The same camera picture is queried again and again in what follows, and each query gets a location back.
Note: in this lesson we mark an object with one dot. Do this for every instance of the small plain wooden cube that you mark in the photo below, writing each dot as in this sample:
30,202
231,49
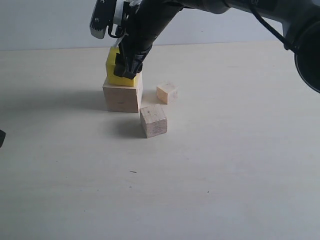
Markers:
167,92

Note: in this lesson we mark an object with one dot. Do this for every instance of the large plain wooden cube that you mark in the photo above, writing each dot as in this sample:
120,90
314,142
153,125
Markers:
123,98

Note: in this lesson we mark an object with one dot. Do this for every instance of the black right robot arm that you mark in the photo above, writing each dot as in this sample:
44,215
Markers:
295,23

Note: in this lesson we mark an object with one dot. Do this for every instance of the medium plain wooden cube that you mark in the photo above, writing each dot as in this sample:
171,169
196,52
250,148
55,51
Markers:
153,120

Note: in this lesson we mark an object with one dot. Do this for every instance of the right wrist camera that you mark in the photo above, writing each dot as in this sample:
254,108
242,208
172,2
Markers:
102,19

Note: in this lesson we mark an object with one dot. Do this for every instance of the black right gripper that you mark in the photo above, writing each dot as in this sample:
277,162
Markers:
144,27

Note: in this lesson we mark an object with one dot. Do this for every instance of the yellow wooden cube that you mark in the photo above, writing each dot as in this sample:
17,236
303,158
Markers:
110,65

